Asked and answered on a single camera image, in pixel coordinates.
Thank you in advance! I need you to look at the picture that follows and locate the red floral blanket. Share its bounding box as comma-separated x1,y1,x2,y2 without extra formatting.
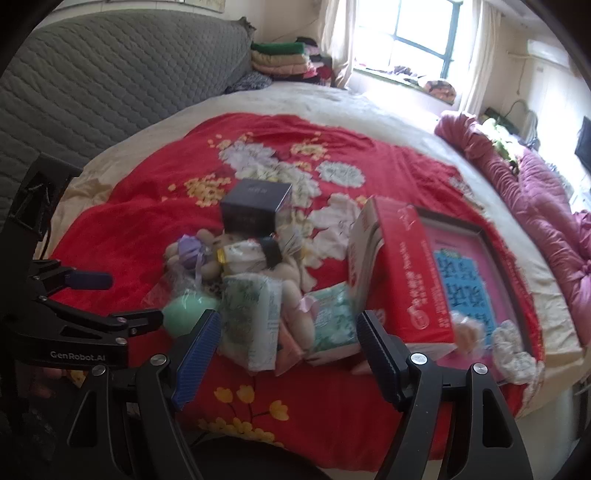
48,113,542,462

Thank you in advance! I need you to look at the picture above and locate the cream bed sheet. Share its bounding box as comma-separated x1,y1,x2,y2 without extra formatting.
46,80,583,418

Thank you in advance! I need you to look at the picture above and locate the stack of folded clothes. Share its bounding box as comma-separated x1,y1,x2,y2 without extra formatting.
249,36,341,87

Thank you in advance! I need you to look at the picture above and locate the red cardboard box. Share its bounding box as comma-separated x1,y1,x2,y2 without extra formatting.
347,196,459,361

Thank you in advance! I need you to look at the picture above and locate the black hair band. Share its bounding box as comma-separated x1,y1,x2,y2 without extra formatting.
257,237,283,272

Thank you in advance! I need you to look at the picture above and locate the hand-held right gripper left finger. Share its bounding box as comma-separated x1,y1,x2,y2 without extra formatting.
69,309,223,480

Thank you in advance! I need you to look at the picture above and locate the person's left hand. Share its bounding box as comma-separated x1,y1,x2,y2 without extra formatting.
28,366,68,402

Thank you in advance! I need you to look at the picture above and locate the white green patterned tissue pack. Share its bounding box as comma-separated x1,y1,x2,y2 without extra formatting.
217,272,283,373

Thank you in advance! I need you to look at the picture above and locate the dark patterned cloth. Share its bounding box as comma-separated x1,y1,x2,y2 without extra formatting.
226,71,274,96

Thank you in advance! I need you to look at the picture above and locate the green floral tissue pack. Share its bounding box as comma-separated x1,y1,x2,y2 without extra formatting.
305,281,366,366

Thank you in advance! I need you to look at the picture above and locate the colourful cloth on windowsill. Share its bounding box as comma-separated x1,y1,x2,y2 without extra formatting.
424,79,458,105

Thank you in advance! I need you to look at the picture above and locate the white air conditioner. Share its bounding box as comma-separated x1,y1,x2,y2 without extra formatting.
526,39,574,71

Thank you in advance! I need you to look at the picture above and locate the pink face mask pack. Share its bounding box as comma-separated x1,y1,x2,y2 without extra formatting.
274,295,315,376

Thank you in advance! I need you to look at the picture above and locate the pink quilt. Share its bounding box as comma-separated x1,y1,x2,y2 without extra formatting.
434,111,591,348

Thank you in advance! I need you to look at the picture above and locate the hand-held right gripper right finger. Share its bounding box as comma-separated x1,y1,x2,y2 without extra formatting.
355,310,530,480

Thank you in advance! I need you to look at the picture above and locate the mint green round puff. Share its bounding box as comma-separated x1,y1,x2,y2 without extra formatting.
164,293,222,339

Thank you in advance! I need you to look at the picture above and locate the window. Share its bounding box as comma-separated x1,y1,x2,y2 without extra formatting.
353,0,464,83

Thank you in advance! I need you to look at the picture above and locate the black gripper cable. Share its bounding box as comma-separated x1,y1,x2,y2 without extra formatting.
34,220,52,260

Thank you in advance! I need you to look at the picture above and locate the pink tray with dark frame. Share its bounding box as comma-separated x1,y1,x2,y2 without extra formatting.
416,208,537,370

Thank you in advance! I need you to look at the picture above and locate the small clear floral packet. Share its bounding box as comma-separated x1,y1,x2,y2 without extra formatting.
216,237,269,278

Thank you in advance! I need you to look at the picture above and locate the black cardboard box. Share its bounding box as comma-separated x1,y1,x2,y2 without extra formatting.
219,180,294,236

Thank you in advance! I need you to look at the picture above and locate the cream curtain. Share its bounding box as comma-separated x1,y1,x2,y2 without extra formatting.
457,0,502,121
318,0,403,92

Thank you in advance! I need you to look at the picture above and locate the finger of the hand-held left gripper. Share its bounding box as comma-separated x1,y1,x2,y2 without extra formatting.
106,308,165,337
30,261,114,298

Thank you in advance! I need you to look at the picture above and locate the grey quilted headboard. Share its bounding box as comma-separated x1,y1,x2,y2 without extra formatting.
0,4,258,223

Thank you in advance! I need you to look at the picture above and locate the small doll in plastic bag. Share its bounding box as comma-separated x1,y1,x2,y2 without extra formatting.
450,311,498,357

